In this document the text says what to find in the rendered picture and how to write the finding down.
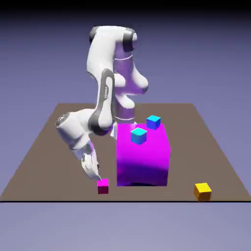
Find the small cyan cube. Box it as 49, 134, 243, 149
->
130, 127, 148, 146

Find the large magenta box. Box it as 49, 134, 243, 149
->
116, 123, 171, 187

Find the small blue cube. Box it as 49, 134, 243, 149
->
146, 115, 162, 130

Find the small magenta cube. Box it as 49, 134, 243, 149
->
97, 178, 109, 195

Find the small yellow cube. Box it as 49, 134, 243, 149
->
194, 182, 212, 202

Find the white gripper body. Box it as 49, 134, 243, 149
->
81, 149, 102, 181

